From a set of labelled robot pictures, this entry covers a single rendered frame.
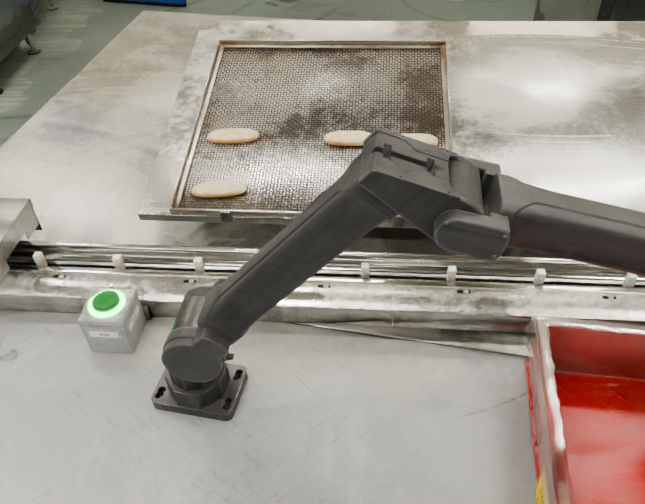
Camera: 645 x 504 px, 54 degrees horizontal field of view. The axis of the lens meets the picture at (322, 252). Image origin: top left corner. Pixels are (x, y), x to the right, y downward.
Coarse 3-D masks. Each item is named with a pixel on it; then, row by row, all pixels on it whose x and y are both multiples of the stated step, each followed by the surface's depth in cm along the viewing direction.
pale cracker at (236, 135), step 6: (216, 132) 122; (222, 132) 122; (228, 132) 122; (234, 132) 122; (240, 132) 122; (246, 132) 122; (252, 132) 122; (210, 138) 122; (216, 138) 121; (222, 138) 121; (228, 138) 121; (234, 138) 121; (240, 138) 121; (246, 138) 121; (252, 138) 121
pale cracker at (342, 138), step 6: (336, 132) 121; (342, 132) 120; (348, 132) 120; (354, 132) 120; (360, 132) 120; (366, 132) 120; (324, 138) 121; (330, 138) 120; (336, 138) 120; (342, 138) 119; (348, 138) 119; (354, 138) 119; (360, 138) 119; (336, 144) 120; (342, 144) 119; (348, 144) 119; (354, 144) 119; (360, 144) 119
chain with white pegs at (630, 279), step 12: (36, 252) 108; (12, 264) 110; (24, 264) 110; (36, 264) 108; (48, 264) 110; (60, 264) 110; (72, 264) 110; (120, 264) 107; (336, 276) 105; (348, 276) 105; (360, 276) 105; (372, 276) 105; (384, 276) 105; (396, 276) 105; (540, 276) 100; (636, 276) 99
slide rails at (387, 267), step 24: (168, 264) 108; (192, 264) 107; (216, 264) 107; (240, 264) 107; (336, 264) 106; (360, 264) 106; (384, 264) 106; (408, 264) 105; (432, 264) 105; (552, 288) 100; (576, 288) 100; (600, 288) 100; (624, 288) 100
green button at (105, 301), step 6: (102, 294) 95; (108, 294) 95; (114, 294) 95; (96, 300) 94; (102, 300) 94; (108, 300) 94; (114, 300) 94; (96, 306) 93; (102, 306) 93; (108, 306) 93; (114, 306) 93
